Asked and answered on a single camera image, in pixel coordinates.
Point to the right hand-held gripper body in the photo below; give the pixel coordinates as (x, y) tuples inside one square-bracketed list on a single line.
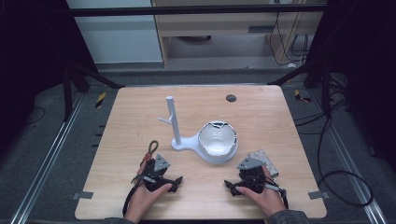
[(253, 175)]

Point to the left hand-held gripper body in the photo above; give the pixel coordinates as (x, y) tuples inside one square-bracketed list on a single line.
[(157, 169)]

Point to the patterned grey wallet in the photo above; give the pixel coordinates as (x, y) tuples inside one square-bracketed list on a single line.
[(268, 159)]

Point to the white cup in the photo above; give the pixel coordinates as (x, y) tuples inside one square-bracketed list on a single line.
[(216, 141)]

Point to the white stand with peg post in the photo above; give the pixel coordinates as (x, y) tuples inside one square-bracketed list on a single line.
[(174, 124)]

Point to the person's right hand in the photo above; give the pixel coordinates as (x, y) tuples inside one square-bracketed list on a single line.
[(267, 200)]

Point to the person's left hand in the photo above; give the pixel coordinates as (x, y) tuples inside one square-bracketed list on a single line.
[(143, 200)]

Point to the yellow and black tape strip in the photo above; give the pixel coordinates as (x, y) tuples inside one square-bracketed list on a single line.
[(100, 99), (301, 97)]

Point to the black metal stand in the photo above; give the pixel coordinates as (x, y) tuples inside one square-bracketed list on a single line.
[(326, 90), (67, 90)]

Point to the white cabinet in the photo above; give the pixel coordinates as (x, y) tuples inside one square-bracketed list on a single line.
[(118, 37)]

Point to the wooden shelf unit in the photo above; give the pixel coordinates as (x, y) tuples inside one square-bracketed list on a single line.
[(224, 23)]

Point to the black curtain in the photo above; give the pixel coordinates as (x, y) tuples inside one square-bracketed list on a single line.
[(31, 46), (367, 46)]

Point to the grey table bracket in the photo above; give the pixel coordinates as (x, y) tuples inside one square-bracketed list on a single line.
[(82, 195), (318, 195)]

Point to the metal floor rail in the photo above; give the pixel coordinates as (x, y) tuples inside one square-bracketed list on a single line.
[(351, 161), (46, 161)]

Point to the black horizontal frame bar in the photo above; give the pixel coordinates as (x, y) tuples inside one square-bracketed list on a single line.
[(186, 10)]

